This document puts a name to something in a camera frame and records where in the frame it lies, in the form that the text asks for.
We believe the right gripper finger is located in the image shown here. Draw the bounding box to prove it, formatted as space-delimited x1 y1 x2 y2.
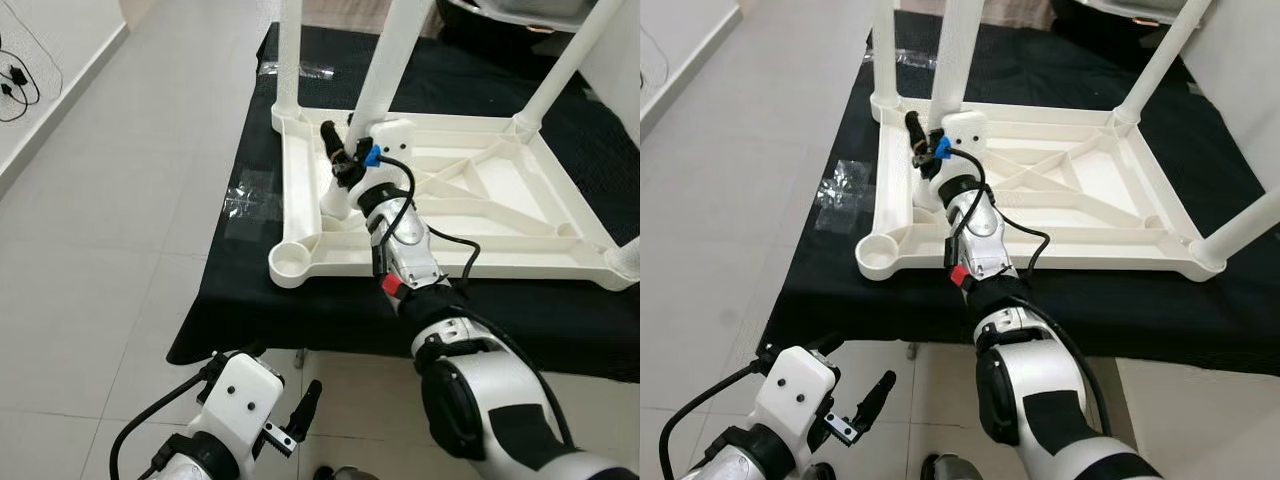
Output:
318 120 351 167
905 110 933 161

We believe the clear tape cross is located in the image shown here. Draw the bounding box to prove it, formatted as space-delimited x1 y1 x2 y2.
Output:
815 158 881 233
222 170 286 241

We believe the black wok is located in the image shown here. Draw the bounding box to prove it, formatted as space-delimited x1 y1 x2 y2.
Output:
1050 0 1191 46
440 0 601 51

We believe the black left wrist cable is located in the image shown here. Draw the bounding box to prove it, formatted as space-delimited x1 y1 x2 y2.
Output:
657 362 776 480
108 365 216 480

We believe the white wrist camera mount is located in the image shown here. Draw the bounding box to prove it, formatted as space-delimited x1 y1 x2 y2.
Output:
362 118 417 191
195 352 286 471
938 110 991 183
755 345 839 466

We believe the black tablecloth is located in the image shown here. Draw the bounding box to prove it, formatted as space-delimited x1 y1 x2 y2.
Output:
755 10 1280 376
165 22 641 386

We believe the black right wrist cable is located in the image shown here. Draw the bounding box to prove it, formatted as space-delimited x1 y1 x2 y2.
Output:
938 140 1051 276
365 148 483 286

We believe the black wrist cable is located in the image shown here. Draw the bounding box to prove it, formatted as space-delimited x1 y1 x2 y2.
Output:
365 148 483 286
108 365 216 480
938 140 1051 276
657 362 776 480

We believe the beige cloth covered table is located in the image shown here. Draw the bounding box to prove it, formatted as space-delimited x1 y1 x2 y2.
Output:
300 0 441 36
895 0 1053 19

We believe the white plastic table leg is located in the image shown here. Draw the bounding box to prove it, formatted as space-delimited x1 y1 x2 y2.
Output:
320 0 436 216
1192 188 1280 271
1113 0 1211 126
605 238 641 283
872 0 899 106
515 0 626 133
275 0 303 119
915 0 986 206

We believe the thick black power cable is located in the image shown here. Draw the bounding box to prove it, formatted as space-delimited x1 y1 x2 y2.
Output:
0 30 41 123

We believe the white plastic table top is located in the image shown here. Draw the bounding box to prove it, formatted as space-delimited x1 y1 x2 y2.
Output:
268 105 641 293
855 95 1229 283

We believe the thin black cable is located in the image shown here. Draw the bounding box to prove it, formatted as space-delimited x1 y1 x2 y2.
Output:
640 25 675 96
20 10 66 96

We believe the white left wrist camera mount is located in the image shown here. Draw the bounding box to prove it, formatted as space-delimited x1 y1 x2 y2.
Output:
195 352 286 471
755 345 839 466

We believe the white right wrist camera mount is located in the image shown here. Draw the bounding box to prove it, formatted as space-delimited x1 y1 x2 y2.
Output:
362 118 417 191
938 110 991 183

